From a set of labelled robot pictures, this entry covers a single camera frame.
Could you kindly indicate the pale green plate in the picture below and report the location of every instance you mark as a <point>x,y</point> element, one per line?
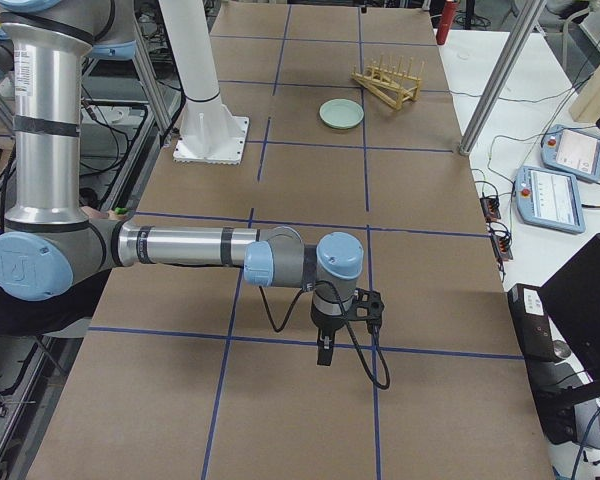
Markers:
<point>341,113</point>

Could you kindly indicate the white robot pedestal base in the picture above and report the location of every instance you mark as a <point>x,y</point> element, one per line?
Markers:
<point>208,132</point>

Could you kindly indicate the wooden dish rack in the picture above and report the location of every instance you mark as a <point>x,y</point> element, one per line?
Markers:
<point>390,82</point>

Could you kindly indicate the aluminium frame post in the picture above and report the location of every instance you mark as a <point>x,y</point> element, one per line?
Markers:
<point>513,47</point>

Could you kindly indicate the red cylinder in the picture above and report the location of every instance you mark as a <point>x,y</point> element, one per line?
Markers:
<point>446,21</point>

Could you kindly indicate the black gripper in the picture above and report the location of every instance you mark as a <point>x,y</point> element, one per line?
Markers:
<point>325,322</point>

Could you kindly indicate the near teach pendant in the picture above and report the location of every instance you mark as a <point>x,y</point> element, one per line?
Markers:
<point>549,199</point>

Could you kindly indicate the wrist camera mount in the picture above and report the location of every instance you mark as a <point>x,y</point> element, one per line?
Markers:
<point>368,307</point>

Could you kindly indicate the teach pendant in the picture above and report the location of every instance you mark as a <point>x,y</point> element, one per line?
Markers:
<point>549,199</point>
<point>573,151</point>

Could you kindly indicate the black monitor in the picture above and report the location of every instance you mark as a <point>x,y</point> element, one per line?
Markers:
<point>571,297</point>

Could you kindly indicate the far teach pendant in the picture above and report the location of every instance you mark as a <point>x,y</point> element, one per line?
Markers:
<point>573,151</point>

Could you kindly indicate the black box device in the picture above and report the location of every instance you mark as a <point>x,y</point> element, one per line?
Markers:
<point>531,323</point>

